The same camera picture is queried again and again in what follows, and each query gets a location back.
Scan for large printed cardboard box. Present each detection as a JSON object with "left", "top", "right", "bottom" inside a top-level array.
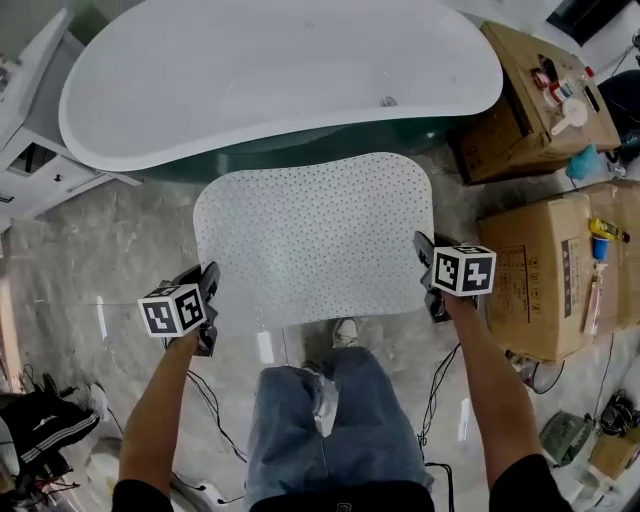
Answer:
[{"left": 476, "top": 192, "right": 622, "bottom": 365}]

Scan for yellow packet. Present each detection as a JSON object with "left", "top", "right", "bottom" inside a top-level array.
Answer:
[{"left": 588, "top": 216, "right": 631, "bottom": 245}]

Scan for white power strip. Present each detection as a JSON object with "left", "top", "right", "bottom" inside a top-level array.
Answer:
[{"left": 171, "top": 471, "right": 227, "bottom": 507}]

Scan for white bathtub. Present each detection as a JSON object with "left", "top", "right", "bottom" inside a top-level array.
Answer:
[{"left": 58, "top": 0, "right": 505, "bottom": 174}]

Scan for person's black shirt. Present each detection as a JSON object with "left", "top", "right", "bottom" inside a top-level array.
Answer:
[{"left": 111, "top": 452, "right": 577, "bottom": 512}]

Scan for dark blue bag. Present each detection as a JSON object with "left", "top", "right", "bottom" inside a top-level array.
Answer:
[{"left": 596, "top": 69, "right": 640, "bottom": 152}]

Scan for white perforated bath mat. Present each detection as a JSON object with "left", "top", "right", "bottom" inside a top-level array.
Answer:
[{"left": 192, "top": 151, "right": 434, "bottom": 333}]

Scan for black coiled cables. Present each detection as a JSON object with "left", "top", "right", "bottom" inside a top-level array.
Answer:
[{"left": 598, "top": 391, "right": 635, "bottom": 437}]

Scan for person's left forearm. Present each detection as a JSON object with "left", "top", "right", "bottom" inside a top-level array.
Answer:
[{"left": 118, "top": 327, "right": 202, "bottom": 497}]

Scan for teal cloth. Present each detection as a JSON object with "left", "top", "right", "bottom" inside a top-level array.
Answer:
[{"left": 565, "top": 144, "right": 602, "bottom": 181}]

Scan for person's right forearm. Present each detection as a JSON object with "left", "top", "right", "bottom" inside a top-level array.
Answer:
[{"left": 441, "top": 293, "right": 545, "bottom": 484}]

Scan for white measuring scoop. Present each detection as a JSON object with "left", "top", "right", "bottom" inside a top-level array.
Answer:
[{"left": 550, "top": 97, "right": 589, "bottom": 138}]

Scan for white bottle with red cap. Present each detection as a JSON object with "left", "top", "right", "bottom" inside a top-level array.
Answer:
[{"left": 542, "top": 66, "right": 596, "bottom": 107}]

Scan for person's white right shoe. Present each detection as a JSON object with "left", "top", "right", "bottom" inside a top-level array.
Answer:
[{"left": 331, "top": 316, "right": 362, "bottom": 350}]

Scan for white and pink tube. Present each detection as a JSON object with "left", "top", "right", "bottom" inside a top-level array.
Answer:
[{"left": 581, "top": 262, "right": 609, "bottom": 337}]

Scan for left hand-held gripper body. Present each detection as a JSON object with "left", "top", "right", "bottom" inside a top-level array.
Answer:
[{"left": 137, "top": 279, "right": 219, "bottom": 358}]

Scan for green mesh basket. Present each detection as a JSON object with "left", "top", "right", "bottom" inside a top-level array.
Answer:
[{"left": 539, "top": 410, "right": 597, "bottom": 468}]

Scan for small cardboard box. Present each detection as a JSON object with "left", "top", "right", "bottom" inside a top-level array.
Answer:
[{"left": 588, "top": 429, "right": 640, "bottom": 482}]

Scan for black jacket with white stripes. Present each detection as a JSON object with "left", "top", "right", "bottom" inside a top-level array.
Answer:
[{"left": 0, "top": 391, "right": 102, "bottom": 472}]

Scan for person's blue jeans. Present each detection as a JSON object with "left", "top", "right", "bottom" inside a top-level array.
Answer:
[{"left": 243, "top": 346, "right": 435, "bottom": 507}]

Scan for black cable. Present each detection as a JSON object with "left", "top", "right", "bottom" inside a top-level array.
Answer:
[
  {"left": 186, "top": 369, "right": 249, "bottom": 464},
  {"left": 416, "top": 342, "right": 462, "bottom": 447}
]

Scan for long cardboard box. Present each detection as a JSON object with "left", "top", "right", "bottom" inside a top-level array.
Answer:
[{"left": 448, "top": 20, "right": 624, "bottom": 186}]

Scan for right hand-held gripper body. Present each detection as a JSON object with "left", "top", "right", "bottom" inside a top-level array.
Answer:
[{"left": 422, "top": 242, "right": 498, "bottom": 324}]

